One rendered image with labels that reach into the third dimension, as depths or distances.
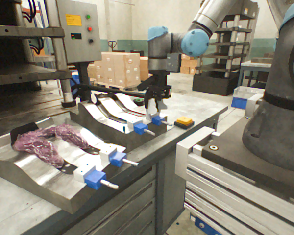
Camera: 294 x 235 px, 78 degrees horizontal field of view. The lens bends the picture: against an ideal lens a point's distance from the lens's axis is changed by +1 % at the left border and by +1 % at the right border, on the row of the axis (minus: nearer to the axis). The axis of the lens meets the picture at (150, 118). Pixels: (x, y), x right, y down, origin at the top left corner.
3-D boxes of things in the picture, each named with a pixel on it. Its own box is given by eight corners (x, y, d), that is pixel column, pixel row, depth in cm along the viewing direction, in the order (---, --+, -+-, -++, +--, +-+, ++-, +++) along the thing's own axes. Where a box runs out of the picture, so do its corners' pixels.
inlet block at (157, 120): (175, 129, 78) (175, 117, 76) (167, 132, 75) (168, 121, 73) (152, 120, 86) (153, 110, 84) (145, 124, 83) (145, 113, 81)
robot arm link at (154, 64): (143, 58, 70) (157, 57, 76) (143, 70, 72) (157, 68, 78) (158, 59, 66) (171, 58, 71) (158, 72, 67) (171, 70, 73)
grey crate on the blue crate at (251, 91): (272, 98, 347) (274, 90, 341) (267, 103, 318) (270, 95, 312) (238, 92, 383) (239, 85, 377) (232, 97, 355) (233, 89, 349)
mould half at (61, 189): (127, 160, 68) (125, 134, 64) (73, 215, 47) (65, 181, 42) (40, 133, 88) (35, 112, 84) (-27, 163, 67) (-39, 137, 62)
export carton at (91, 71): (108, 77, 586) (106, 64, 570) (95, 79, 555) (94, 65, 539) (96, 75, 624) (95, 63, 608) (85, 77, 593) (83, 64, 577)
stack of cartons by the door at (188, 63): (202, 74, 719) (205, 52, 686) (198, 75, 696) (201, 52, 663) (183, 72, 770) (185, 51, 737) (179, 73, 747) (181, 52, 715)
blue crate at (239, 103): (269, 108, 355) (272, 97, 347) (264, 114, 326) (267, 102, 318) (236, 102, 392) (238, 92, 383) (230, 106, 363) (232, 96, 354)
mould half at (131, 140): (166, 131, 90) (167, 106, 85) (127, 153, 73) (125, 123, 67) (108, 108, 121) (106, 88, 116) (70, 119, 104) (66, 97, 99)
